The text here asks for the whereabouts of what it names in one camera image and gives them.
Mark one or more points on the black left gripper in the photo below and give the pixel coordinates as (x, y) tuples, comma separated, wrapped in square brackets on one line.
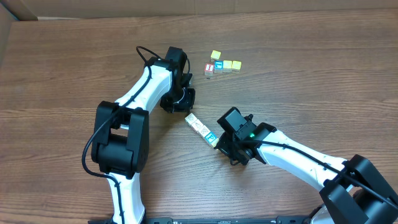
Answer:
[(179, 103)]

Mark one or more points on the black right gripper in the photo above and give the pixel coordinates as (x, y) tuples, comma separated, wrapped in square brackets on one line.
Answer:
[(224, 144)]

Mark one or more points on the white block green side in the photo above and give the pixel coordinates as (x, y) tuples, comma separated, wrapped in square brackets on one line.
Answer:
[(191, 119)]

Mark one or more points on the lone yellow block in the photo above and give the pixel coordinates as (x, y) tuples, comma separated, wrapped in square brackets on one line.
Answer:
[(214, 143)]

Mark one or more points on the blue letter P block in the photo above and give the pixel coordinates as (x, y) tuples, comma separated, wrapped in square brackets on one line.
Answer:
[(211, 137)]

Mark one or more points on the white block red side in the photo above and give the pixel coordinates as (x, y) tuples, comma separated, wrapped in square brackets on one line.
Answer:
[(197, 125)]

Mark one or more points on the white letter W block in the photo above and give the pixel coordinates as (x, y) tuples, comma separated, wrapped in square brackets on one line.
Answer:
[(204, 131)]

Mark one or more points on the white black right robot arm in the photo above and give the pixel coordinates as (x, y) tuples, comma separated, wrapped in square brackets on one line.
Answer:
[(353, 191)]

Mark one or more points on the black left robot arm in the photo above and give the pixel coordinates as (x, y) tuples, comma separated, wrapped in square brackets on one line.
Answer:
[(119, 146)]

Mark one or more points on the red letter I block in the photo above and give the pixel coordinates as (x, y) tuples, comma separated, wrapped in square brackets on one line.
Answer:
[(209, 70)]

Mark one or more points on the yellow block far top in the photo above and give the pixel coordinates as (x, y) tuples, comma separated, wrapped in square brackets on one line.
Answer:
[(215, 56)]

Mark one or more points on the yellow block middle row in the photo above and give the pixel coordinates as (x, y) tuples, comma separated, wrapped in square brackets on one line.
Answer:
[(227, 66)]

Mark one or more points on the yellow block row end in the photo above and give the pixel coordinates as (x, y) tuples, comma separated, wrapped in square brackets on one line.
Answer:
[(236, 66)]

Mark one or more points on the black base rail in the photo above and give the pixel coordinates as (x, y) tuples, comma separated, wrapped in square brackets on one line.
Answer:
[(278, 220)]

